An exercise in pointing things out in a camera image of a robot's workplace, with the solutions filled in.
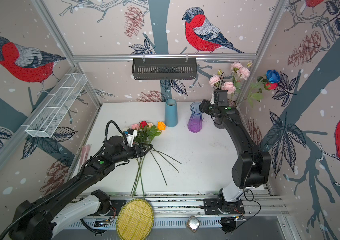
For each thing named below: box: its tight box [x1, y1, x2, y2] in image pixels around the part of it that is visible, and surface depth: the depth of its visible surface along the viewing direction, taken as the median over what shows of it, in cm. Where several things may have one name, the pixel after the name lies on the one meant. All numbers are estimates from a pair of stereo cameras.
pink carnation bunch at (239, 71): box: [230, 62, 251, 90], surface depth 89 cm
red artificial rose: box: [236, 76, 279, 107], surface depth 79 cm
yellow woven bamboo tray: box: [116, 198, 155, 240], surface depth 71 cm
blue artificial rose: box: [266, 69, 281, 84], surface depth 73 cm
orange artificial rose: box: [157, 121, 166, 131], surface depth 105 cm
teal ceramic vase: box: [164, 98, 178, 128], surface depth 102 cm
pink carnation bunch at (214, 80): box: [209, 69, 236, 94], surface depth 90 cm
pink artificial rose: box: [131, 123, 140, 130], surface depth 106 cm
